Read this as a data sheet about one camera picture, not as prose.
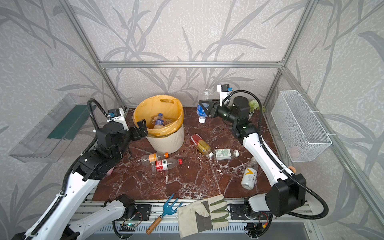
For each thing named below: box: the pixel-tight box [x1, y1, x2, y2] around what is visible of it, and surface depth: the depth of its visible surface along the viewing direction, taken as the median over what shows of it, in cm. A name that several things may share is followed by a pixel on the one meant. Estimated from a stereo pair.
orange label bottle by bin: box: [141, 152, 169, 166], surface depth 91 cm
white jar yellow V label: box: [241, 166, 258, 190], surface depth 82 cm
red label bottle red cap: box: [151, 158, 183, 172], surface depth 86 cm
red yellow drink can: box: [190, 133, 211, 155], surface depth 95 cm
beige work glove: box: [177, 194, 230, 239], surface depth 74 cm
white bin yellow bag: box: [132, 94, 184, 154], surface depth 88 cm
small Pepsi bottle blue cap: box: [153, 113, 165, 130], surface depth 88 cm
